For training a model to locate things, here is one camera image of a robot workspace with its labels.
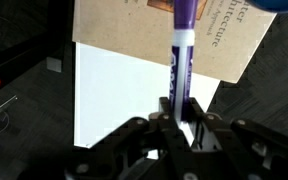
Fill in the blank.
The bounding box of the tan hardcover book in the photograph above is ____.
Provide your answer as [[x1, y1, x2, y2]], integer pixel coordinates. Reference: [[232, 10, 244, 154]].
[[72, 0, 278, 84]]

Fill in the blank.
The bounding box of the purple Expo marker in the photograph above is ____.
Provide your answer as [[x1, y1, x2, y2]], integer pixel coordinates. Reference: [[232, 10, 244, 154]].
[[168, 0, 200, 123]]

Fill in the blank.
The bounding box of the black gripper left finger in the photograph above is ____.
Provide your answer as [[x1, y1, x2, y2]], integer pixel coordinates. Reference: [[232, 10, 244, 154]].
[[63, 97, 192, 180]]

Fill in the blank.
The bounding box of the grey square pad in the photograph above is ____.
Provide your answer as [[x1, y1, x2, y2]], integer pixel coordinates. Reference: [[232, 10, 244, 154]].
[[46, 56, 63, 74]]

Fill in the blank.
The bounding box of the white cubby shelf unit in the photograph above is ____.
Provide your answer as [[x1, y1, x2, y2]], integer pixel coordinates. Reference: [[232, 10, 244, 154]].
[[73, 41, 222, 161]]

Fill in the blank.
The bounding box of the blue plastic cup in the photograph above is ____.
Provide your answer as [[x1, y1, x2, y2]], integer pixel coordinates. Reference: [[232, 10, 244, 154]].
[[247, 0, 288, 14]]

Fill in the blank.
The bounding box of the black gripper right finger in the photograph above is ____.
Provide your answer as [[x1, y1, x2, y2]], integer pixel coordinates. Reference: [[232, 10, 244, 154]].
[[187, 97, 288, 180]]

